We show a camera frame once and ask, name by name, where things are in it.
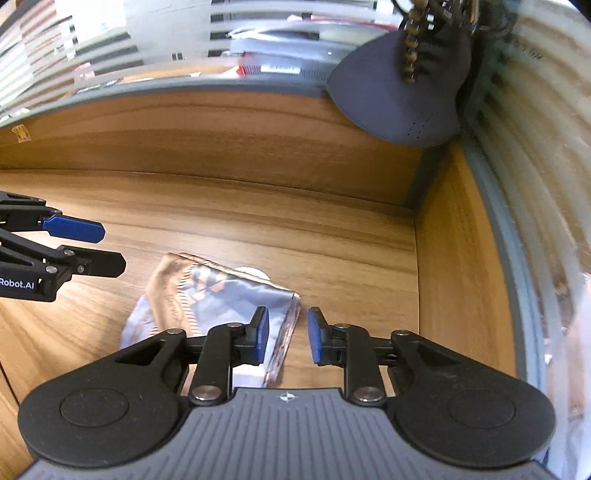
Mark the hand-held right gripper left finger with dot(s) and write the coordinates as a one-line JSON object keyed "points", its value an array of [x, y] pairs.
{"points": [[263, 334]]}

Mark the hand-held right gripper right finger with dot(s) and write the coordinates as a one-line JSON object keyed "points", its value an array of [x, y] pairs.
{"points": [[316, 337]]}

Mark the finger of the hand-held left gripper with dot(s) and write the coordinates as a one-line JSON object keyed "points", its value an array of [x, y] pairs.
{"points": [[74, 229], [97, 264]]}

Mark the pink grey patterned silk scarf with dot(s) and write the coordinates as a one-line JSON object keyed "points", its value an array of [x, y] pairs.
{"points": [[221, 295]]}

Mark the red yellow sticker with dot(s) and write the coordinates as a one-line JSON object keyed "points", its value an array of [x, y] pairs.
{"points": [[21, 133]]}

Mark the grey baseball cap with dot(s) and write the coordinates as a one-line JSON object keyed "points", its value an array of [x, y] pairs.
{"points": [[397, 101]]}

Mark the white paper stack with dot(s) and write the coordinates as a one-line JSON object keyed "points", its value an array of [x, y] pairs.
{"points": [[286, 46]]}

